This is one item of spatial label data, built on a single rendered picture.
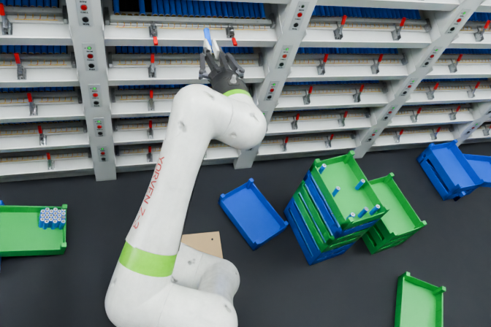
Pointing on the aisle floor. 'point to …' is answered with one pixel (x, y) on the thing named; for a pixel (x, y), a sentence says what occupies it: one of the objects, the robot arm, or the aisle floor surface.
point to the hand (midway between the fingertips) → (211, 49)
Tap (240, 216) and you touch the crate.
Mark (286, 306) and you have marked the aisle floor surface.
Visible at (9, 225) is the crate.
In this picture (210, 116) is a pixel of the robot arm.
